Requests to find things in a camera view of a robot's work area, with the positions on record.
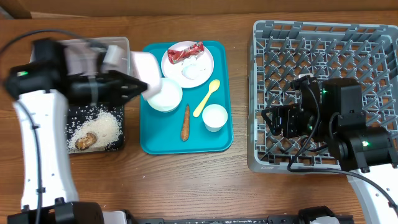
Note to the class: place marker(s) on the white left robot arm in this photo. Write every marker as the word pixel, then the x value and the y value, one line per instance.
pixel 63 72

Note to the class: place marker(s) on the brown food scraps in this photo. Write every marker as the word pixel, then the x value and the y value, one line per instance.
pixel 85 142

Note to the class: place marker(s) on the white round plate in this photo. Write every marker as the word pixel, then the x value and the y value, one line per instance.
pixel 174 71

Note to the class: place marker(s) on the black waste tray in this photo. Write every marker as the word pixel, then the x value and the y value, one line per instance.
pixel 93 130

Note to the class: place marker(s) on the white plastic cup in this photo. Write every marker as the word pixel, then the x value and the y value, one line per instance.
pixel 214 117

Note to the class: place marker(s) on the orange carrot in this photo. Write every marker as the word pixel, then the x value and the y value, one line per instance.
pixel 185 132

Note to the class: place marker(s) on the pink white bowl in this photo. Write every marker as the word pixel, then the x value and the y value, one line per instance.
pixel 145 67

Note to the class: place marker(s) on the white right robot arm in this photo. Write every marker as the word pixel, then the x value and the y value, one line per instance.
pixel 332 112

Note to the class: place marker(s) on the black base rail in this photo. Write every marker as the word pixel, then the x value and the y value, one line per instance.
pixel 312 215

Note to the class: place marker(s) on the cream white bowl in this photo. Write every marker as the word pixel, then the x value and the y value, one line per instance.
pixel 168 98

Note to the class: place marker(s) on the white rice pile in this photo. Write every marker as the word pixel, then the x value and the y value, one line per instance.
pixel 102 130

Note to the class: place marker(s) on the clear plastic bin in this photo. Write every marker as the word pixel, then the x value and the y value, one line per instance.
pixel 81 59

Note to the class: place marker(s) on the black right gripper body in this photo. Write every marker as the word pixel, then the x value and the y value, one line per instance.
pixel 295 126

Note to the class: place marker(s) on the white tissue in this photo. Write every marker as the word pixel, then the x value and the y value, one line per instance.
pixel 191 68

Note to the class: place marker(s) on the red wrapper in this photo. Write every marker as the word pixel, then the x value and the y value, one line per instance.
pixel 176 56

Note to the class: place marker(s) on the yellow plastic spoon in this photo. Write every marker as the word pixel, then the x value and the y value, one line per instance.
pixel 213 86

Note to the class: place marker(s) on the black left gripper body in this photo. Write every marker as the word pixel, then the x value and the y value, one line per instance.
pixel 95 88

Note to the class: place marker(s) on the grey dish rack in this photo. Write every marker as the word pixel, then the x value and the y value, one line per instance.
pixel 282 50

